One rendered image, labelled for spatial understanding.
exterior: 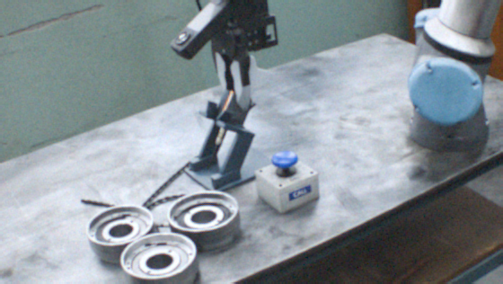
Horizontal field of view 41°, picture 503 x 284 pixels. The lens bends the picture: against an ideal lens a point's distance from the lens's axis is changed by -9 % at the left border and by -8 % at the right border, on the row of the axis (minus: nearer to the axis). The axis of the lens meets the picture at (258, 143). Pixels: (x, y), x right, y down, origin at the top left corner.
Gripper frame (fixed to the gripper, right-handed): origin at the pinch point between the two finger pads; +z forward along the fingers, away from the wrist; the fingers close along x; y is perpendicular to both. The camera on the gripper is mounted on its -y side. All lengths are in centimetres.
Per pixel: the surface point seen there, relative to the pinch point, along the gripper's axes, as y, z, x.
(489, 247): 39, 37, -25
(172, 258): -23.5, 9.2, -19.1
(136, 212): -22.6, 8.9, -5.4
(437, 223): 37, 37, -11
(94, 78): 23, 45, 146
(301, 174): 0.8, 7.3, -15.8
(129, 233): -24.9, 10.8, -7.0
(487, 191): 123, 92, 43
